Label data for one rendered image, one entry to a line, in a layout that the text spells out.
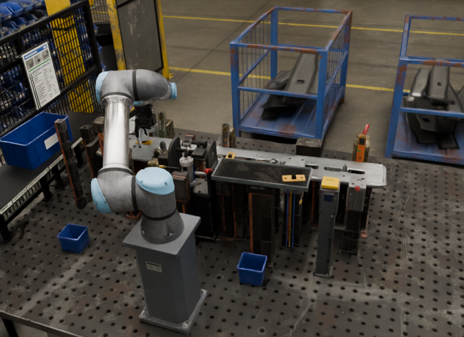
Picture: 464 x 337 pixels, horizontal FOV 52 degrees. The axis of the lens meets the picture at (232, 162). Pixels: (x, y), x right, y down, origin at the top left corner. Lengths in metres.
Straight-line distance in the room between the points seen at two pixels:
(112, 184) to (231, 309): 0.71
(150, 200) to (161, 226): 0.11
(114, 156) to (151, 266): 0.40
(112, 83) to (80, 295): 0.89
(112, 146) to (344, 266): 1.10
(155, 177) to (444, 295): 1.23
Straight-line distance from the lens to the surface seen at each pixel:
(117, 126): 1.68
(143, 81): 1.75
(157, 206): 1.56
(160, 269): 1.69
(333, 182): 1.79
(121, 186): 1.56
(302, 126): 4.29
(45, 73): 2.65
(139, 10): 5.33
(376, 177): 2.14
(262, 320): 1.90
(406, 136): 4.28
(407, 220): 2.42
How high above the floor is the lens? 2.17
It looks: 32 degrees down
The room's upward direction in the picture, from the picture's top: 3 degrees counter-clockwise
